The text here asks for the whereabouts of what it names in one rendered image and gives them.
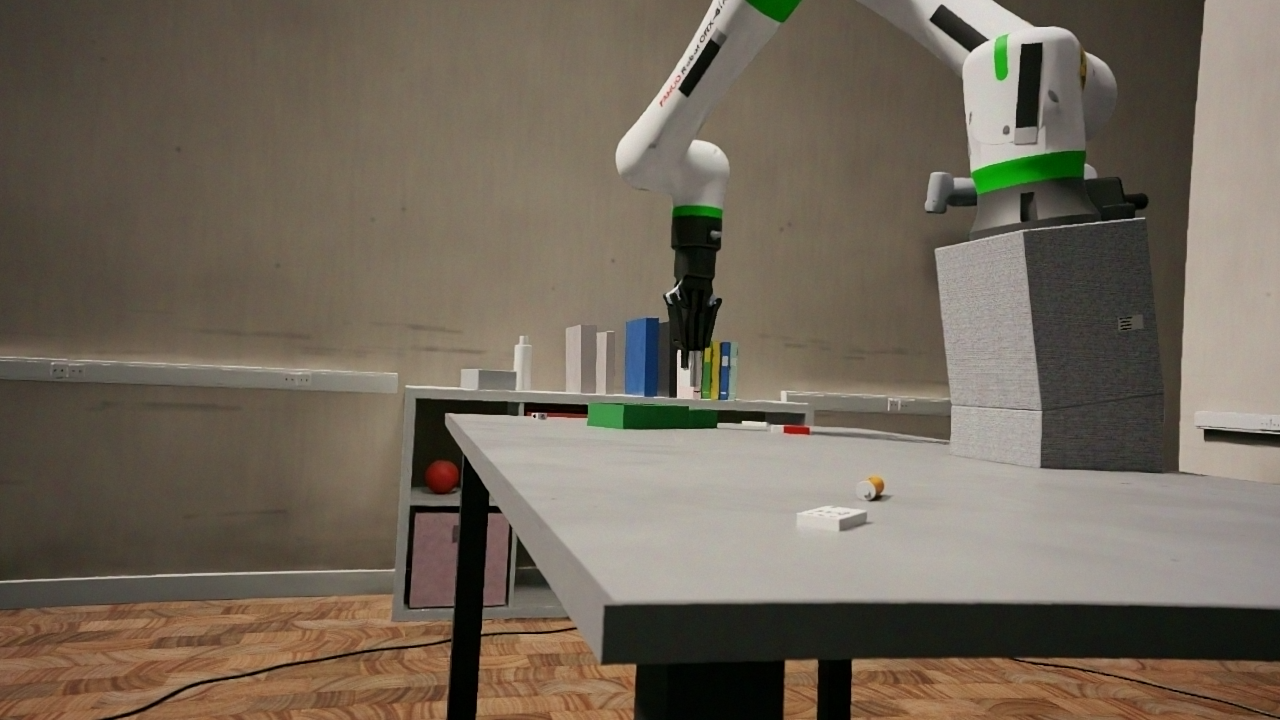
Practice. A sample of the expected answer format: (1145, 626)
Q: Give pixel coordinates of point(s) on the green bin rack with labels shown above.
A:
(649, 416)

